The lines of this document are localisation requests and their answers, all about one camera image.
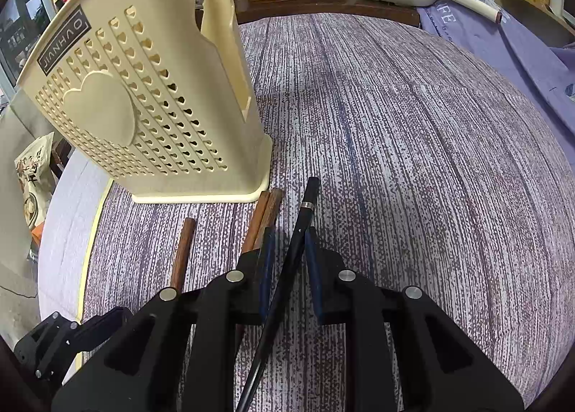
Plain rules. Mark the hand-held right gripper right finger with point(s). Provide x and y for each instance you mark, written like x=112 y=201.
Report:
x=314 y=277

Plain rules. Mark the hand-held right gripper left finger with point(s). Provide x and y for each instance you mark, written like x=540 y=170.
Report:
x=267 y=268

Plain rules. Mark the pale lilac tablecloth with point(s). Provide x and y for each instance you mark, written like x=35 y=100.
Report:
x=67 y=236

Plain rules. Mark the purple floral blanket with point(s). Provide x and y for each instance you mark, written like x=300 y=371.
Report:
x=539 y=66

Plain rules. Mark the purple striped tablecloth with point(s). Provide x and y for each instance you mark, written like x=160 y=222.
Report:
x=404 y=169

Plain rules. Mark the light wooden cabinet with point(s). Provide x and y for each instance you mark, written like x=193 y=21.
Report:
x=530 y=16

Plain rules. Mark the sliding window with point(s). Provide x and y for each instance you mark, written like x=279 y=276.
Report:
x=22 y=34

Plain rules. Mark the black chopstick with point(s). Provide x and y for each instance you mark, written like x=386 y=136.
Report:
x=296 y=232

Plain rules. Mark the cream plastic utensil holder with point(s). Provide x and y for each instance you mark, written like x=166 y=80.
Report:
x=148 y=93

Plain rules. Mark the dark wooden counter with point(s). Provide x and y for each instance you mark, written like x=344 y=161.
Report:
x=314 y=3

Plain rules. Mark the printed snack bag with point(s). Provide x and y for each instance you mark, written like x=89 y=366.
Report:
x=33 y=187

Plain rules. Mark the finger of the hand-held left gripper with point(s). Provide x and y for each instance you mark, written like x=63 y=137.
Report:
x=103 y=326

